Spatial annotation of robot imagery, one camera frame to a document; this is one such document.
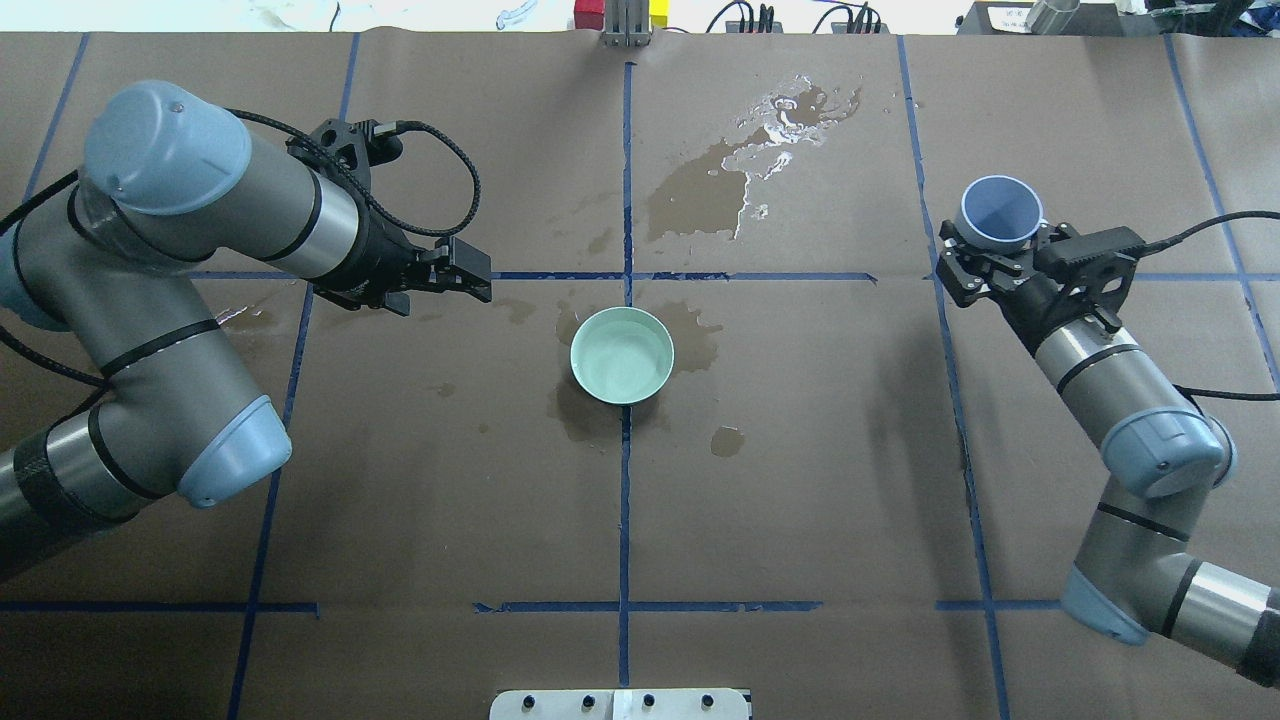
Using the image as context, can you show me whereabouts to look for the red blue yellow blocks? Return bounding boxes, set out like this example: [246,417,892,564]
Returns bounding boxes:
[571,0,671,32]

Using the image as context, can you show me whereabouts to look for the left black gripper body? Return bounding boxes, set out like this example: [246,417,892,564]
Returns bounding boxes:
[315,208,445,316]

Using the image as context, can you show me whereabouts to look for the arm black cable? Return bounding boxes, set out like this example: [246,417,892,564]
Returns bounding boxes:
[225,108,483,241]
[1140,210,1280,404]

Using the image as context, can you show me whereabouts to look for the mint green bowl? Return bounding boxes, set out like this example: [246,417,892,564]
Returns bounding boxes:
[570,306,675,406]

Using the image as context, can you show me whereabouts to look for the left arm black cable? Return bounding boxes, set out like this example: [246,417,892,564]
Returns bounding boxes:
[225,108,483,241]

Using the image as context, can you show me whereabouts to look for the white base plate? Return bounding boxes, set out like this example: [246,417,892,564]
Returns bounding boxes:
[488,687,754,719]

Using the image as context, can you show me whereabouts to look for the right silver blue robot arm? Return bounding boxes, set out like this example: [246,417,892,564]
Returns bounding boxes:
[934,222,1279,688]

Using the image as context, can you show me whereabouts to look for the blue plastic cup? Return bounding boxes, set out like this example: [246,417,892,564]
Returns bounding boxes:
[954,176,1044,256]

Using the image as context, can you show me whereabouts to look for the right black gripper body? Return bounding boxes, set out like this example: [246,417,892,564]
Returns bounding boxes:
[986,263,1096,351]

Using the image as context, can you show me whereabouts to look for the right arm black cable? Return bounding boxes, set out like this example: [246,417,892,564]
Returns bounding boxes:
[1140,210,1280,404]

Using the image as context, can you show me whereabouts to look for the aluminium frame post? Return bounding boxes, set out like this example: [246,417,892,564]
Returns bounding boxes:
[600,0,653,47]

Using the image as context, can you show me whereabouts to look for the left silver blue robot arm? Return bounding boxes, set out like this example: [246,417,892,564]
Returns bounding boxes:
[3,79,492,580]

